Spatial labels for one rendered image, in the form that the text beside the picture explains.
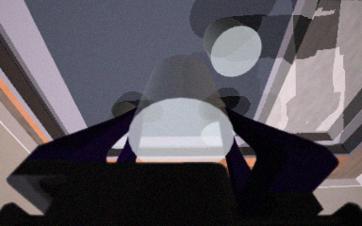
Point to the white shallow rectangular tray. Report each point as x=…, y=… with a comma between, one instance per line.
x=322, y=93

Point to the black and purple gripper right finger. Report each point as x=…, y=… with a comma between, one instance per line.
x=284, y=163

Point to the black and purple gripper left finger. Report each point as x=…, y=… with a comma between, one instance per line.
x=90, y=144

